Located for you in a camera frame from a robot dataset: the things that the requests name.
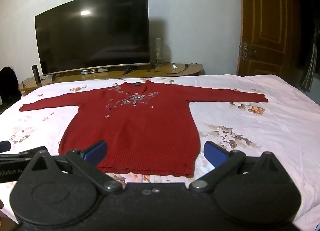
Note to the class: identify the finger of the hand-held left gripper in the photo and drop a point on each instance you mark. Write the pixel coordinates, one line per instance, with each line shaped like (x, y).
(3, 146)

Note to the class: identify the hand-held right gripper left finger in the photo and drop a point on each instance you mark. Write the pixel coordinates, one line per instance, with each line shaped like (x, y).
(96, 151)

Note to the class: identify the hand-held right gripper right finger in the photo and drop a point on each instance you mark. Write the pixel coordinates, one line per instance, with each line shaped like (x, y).
(213, 154)

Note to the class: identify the red knit sweater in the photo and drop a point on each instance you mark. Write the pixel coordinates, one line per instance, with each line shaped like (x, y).
(140, 133)

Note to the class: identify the white floral bed sheet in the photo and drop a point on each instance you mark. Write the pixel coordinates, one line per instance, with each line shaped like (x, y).
(262, 146)

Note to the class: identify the dark cloth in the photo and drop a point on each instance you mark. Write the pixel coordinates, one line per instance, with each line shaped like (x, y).
(7, 85)

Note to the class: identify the dark thermos bottle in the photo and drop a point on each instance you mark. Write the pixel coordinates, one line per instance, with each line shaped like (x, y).
(36, 74)

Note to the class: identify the silver set-top box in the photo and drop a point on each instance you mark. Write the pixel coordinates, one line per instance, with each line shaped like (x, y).
(93, 71)

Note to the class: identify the wooden television stand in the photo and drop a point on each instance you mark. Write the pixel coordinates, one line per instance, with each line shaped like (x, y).
(195, 69)

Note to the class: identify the clear glass vase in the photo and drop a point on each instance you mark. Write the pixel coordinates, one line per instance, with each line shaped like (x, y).
(157, 50)

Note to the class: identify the black curved television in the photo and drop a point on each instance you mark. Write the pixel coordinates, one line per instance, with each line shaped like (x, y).
(92, 33)

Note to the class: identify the dark striped curtain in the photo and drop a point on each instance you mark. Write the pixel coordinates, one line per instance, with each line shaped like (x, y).
(311, 65)

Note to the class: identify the brown wooden door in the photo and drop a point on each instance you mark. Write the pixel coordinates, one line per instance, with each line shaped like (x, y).
(267, 20)

